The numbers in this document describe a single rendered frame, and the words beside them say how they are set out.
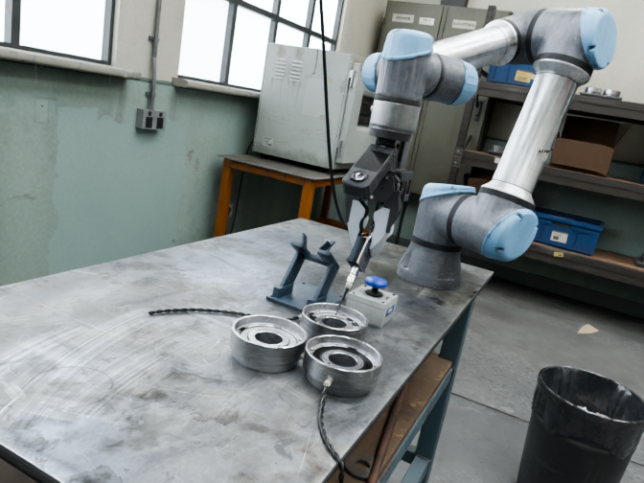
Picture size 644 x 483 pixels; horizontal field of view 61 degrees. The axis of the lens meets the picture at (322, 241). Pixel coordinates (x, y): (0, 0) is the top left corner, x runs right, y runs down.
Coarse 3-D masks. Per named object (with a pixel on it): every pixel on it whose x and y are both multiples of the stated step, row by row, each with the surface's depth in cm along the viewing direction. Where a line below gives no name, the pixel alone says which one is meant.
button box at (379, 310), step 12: (360, 288) 98; (348, 300) 95; (360, 300) 94; (372, 300) 93; (384, 300) 95; (396, 300) 98; (372, 312) 94; (384, 312) 93; (372, 324) 94; (384, 324) 95
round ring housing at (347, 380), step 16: (320, 336) 76; (336, 336) 77; (336, 352) 75; (368, 352) 76; (304, 368) 72; (320, 368) 69; (336, 368) 68; (352, 368) 71; (320, 384) 70; (336, 384) 68; (352, 384) 68; (368, 384) 70
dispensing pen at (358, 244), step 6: (372, 228) 92; (360, 240) 90; (354, 246) 90; (360, 246) 90; (354, 252) 90; (348, 258) 90; (354, 258) 89; (354, 264) 90; (354, 270) 90; (360, 270) 92; (354, 276) 90; (348, 282) 90; (354, 282) 90; (348, 288) 89; (342, 300) 89
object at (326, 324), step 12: (312, 312) 88; (324, 312) 89; (348, 312) 89; (360, 312) 88; (300, 324) 85; (312, 324) 81; (324, 324) 84; (336, 324) 87; (348, 324) 85; (360, 324) 86; (312, 336) 81; (360, 336) 82
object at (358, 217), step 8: (352, 208) 91; (360, 208) 91; (368, 208) 92; (352, 216) 92; (360, 216) 91; (352, 224) 92; (360, 224) 92; (352, 232) 92; (360, 232) 92; (352, 240) 93
